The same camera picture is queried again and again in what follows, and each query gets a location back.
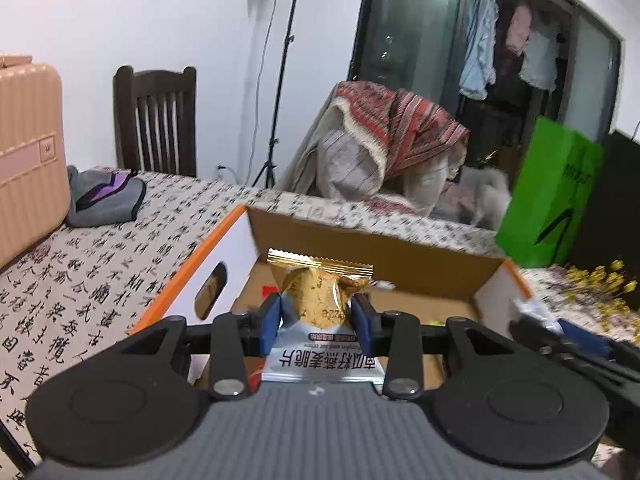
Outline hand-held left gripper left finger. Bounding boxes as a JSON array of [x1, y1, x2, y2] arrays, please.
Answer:
[[116, 294, 282, 402]]

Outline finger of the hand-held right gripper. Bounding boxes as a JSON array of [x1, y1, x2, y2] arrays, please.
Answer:
[[509, 312, 640, 386]]

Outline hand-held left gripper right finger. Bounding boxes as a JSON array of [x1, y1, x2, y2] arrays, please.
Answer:
[[350, 294, 517, 402]]

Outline gold cracker snack packet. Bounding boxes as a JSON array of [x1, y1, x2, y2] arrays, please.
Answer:
[[260, 247, 386, 386]]

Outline cardboard box with orange rim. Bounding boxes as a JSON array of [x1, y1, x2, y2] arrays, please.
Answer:
[[129, 204, 535, 393]]

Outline yellow flower sprigs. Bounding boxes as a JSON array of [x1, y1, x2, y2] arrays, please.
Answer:
[[565, 259, 640, 346]]

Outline black panel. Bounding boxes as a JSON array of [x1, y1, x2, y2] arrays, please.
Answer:
[[565, 130, 640, 281]]

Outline green paper bag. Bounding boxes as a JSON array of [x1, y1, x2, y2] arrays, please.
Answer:
[[495, 115, 606, 268]]

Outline chair draped with patterned cloth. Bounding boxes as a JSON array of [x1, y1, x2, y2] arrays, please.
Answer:
[[277, 95, 466, 216]]

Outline pale cloth pile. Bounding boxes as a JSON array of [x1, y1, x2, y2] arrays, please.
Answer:
[[457, 165, 513, 228]]

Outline grey purple pouch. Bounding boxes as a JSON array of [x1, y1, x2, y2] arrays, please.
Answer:
[[66, 165, 147, 228]]

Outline red patterned blanket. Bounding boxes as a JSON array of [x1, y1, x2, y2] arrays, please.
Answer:
[[330, 80, 471, 186]]

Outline dark wooden chair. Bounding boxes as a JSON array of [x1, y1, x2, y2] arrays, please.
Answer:
[[113, 65, 198, 178]]

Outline white hanging garment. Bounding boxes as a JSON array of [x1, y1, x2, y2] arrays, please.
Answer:
[[520, 25, 561, 92]]

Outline black lamp stand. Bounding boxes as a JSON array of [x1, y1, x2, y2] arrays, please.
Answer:
[[250, 0, 321, 191]]

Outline pink ribbed suitcase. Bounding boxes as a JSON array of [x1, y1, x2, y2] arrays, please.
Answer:
[[0, 55, 71, 271]]

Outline light blue hanging garment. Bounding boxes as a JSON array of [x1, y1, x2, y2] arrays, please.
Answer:
[[457, 0, 501, 101]]

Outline dark framed glass door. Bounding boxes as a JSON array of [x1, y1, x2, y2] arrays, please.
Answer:
[[347, 0, 626, 181]]

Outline pink hanging garment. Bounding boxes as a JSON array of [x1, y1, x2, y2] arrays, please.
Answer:
[[505, 5, 533, 56]]

